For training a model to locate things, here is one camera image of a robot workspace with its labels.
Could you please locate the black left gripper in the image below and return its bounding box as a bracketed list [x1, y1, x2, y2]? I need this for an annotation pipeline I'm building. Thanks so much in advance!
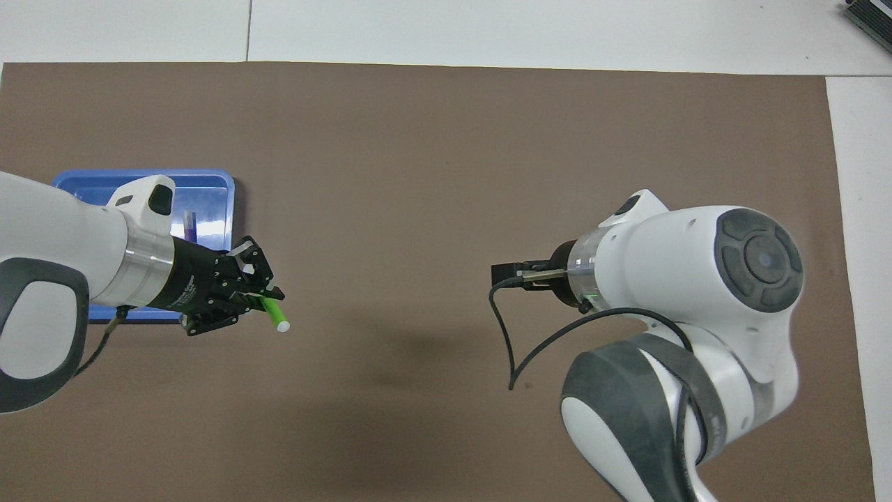
[146, 237, 285, 337]

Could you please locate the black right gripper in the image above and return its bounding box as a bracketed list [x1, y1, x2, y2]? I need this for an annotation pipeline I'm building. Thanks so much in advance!
[491, 241, 583, 307]

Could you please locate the green marker pen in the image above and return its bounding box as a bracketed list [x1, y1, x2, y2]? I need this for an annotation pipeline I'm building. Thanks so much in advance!
[259, 296, 291, 333]

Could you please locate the blue plastic tray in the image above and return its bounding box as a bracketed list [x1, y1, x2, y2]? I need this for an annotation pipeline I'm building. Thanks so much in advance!
[52, 169, 236, 324]

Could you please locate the brown table mat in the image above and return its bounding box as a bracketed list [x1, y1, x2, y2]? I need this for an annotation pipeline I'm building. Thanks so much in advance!
[0, 61, 877, 502]

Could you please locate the grey ribbed metal object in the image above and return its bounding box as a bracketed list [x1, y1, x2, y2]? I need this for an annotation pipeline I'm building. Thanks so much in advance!
[842, 0, 892, 44]

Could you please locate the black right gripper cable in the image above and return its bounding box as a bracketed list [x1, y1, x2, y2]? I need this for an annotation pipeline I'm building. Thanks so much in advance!
[489, 268, 708, 468]

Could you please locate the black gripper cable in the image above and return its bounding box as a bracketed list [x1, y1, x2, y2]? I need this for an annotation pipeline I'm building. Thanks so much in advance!
[489, 268, 708, 468]
[73, 307, 130, 377]

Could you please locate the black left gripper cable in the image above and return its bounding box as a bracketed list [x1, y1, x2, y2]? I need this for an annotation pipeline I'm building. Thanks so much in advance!
[73, 307, 130, 377]

